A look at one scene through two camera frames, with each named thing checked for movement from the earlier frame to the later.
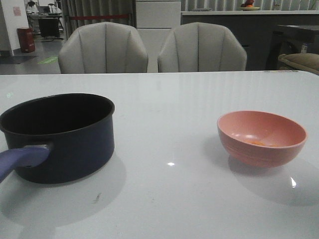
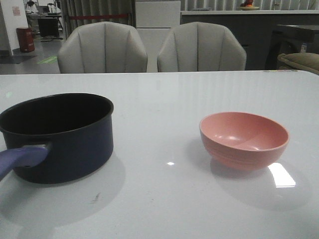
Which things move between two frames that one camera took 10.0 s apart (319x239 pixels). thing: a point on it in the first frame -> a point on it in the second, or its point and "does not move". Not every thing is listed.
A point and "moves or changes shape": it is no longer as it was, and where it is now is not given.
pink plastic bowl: x=259 y=139 moves or changes shape
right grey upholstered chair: x=202 y=47 does not move
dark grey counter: x=255 y=28 does not move
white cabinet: x=156 y=20 does not move
